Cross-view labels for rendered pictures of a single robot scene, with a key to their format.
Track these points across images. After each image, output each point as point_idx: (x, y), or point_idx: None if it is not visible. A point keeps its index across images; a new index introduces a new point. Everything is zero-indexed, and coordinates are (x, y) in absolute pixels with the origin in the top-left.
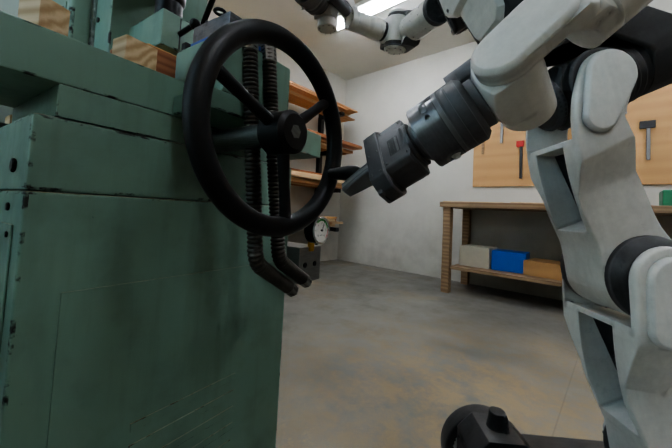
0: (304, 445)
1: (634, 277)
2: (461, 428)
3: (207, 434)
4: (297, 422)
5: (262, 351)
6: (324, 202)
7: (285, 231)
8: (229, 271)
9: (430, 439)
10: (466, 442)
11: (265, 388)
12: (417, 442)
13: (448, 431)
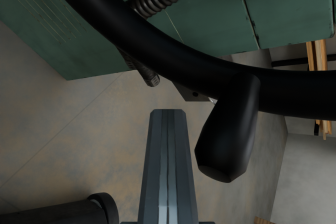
0: (121, 101)
1: None
2: (99, 212)
3: (60, 18)
4: (137, 97)
5: (118, 51)
6: (167, 73)
7: None
8: None
9: (121, 184)
10: (86, 214)
11: (103, 61)
12: (119, 175)
13: (105, 201)
